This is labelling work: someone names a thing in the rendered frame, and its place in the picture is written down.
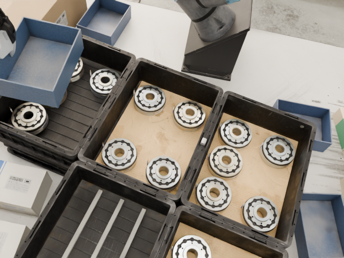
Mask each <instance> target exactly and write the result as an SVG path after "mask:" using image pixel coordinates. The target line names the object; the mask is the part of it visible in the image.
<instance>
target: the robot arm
mask: <svg viewBox="0 0 344 258"><path fill-rule="evenodd" d="M174 1H175V2H176V3H177V4H178V5H179V6H180V7H181V9H182V10H183V11H184V12H185V13H186V15H187V16H188V17H189V18H190V19H191V20H192V22H193V24H194V26H195V29H196V32H197V35H198V36H199V38H200V39H201V40H202V41H204V42H212V41H215V40H217V39H219V38H220V37H222V36H223V35H224V34H226V33H227V32H228V31H229V29H230V28H231V27H232V25H233V23H234V21H235V12H234V11H233V10H232V8H231V7H230V6H228V5H226V4H233V3H235V2H238V1H240V0H174ZM15 49H16V31H15V27H14V25H13V24H12V22H11V21H10V20H9V18H8V16H7V15H5V13H4V12H3V10H2V9H1V8H0V59H3V58H4V57H5V56H6V55H8V54H10V56H11V57H13V55H14V53H15Z"/></svg>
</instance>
